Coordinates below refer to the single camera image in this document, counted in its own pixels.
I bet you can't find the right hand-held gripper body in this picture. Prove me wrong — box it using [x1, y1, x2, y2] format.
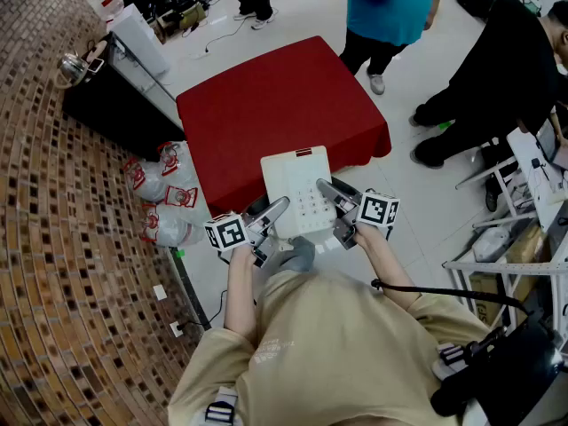
[332, 188, 401, 251]

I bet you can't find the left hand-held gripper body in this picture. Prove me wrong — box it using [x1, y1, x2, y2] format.
[203, 212, 280, 269]

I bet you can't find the white telephone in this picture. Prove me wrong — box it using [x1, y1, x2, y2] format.
[260, 145, 339, 241]

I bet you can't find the person's right forearm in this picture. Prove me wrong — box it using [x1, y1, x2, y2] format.
[353, 224, 422, 313]

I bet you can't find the person's left forearm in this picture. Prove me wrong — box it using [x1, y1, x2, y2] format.
[224, 241, 259, 341]

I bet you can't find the person's grey shoe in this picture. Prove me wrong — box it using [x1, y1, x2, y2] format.
[277, 236, 317, 273]

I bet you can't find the white plastic bags red print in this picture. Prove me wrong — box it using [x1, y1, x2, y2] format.
[140, 202, 206, 249]

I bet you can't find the red cloth-covered table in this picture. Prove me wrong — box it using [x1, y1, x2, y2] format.
[176, 35, 392, 219]

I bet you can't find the white metal shelf rack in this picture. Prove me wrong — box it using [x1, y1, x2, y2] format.
[442, 126, 568, 327]

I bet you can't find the person's beige shirt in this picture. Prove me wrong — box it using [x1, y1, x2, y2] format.
[167, 269, 492, 426]

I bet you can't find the cardboard box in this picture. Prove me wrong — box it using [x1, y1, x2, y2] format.
[504, 223, 549, 264]

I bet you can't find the black glass-fronted cabinet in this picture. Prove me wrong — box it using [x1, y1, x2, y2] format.
[61, 31, 185, 163]

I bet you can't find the olive green bag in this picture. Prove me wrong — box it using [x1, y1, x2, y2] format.
[178, 2, 208, 31]

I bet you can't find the white water dispenser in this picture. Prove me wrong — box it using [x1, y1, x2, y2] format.
[106, 4, 172, 79]

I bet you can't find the black backpack unit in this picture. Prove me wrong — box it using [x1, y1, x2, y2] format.
[429, 312, 567, 419]

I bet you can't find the silver kettle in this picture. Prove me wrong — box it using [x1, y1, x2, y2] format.
[56, 51, 91, 90]

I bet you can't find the black socket cable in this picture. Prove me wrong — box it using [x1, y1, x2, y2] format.
[177, 288, 230, 332]

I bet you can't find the black cable on shoulder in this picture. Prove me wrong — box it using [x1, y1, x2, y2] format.
[371, 278, 532, 315]

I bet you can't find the white harness strap buckle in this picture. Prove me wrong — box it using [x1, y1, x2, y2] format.
[432, 343, 467, 379]
[204, 387, 239, 426]

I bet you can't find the black floor cable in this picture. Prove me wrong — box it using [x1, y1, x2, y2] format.
[205, 15, 248, 55]

